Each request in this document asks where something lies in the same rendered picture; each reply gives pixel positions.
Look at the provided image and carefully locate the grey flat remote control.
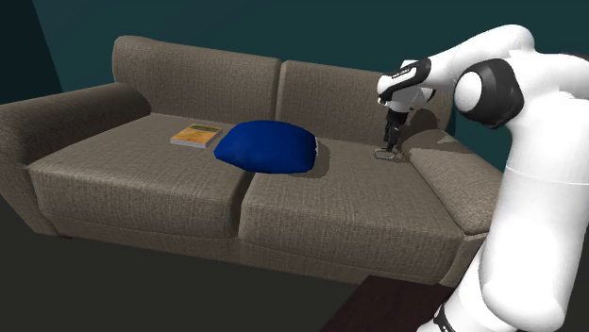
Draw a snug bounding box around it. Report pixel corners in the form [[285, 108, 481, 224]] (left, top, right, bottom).
[[373, 147, 406, 162]]

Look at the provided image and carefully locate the blue pillow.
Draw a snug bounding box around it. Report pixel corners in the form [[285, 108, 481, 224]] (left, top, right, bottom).
[[212, 120, 320, 174]]

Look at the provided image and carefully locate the orange book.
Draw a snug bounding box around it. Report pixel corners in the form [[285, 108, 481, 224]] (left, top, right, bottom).
[[170, 123, 224, 150]]

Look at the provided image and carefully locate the grey-brown fabric sofa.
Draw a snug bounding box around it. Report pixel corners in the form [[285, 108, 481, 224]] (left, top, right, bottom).
[[0, 35, 504, 287]]

